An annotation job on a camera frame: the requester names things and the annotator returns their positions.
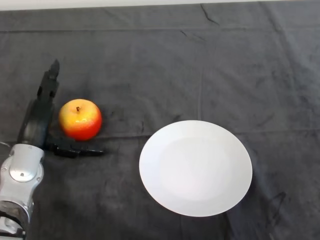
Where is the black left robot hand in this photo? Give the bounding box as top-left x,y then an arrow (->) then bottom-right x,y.
16,58 -> 105,159

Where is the black table cloth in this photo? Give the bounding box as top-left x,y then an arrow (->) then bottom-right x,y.
0,1 -> 320,240

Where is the red yellow apple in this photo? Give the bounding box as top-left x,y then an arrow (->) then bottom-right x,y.
58,98 -> 103,142

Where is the white round plate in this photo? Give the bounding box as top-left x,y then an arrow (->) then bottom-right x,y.
138,120 -> 253,218

